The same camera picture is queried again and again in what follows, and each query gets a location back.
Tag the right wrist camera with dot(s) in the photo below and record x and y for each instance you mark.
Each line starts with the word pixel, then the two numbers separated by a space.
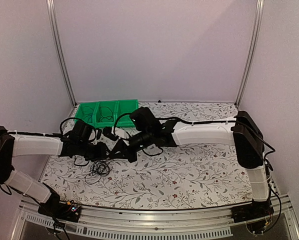
pixel 108 133

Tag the green bin middle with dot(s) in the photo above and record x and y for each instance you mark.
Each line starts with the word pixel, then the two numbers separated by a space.
pixel 105 113

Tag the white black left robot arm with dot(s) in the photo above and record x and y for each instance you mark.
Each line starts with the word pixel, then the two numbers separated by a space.
pixel 17 144

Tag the aluminium front frame rail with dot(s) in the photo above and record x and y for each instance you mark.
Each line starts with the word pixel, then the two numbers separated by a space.
pixel 100 223

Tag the green bin right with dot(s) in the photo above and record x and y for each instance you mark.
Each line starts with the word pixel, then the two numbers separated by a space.
pixel 124 107

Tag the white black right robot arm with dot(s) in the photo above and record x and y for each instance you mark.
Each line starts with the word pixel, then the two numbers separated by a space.
pixel 239 131

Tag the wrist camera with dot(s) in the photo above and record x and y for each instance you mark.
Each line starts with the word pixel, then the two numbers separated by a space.
pixel 98 133
pixel 108 133

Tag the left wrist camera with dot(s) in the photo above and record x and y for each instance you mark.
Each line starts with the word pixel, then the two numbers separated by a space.
pixel 98 133

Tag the aluminium back left post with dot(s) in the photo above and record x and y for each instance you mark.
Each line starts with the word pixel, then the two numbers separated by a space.
pixel 59 51

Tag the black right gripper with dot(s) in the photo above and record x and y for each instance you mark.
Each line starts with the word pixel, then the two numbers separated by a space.
pixel 120 147

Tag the floral patterned table mat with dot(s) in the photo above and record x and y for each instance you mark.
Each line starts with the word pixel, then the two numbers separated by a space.
pixel 184 177

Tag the green bin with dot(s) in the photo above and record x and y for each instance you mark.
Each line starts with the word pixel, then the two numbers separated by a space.
pixel 124 107
pixel 86 112
pixel 105 113

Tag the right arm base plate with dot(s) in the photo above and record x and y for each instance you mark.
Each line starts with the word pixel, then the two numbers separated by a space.
pixel 259 215

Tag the aluminium back right post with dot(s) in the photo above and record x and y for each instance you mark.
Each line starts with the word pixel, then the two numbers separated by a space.
pixel 251 51

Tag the aluminium post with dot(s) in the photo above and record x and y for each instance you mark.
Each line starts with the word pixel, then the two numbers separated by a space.
pixel 251 51
pixel 59 51

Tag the green bin left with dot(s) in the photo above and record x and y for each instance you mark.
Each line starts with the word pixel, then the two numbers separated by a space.
pixel 86 112

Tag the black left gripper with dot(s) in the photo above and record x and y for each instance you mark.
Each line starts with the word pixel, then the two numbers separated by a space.
pixel 101 154

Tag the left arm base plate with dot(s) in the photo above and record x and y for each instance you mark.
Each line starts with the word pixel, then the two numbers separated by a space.
pixel 67 211

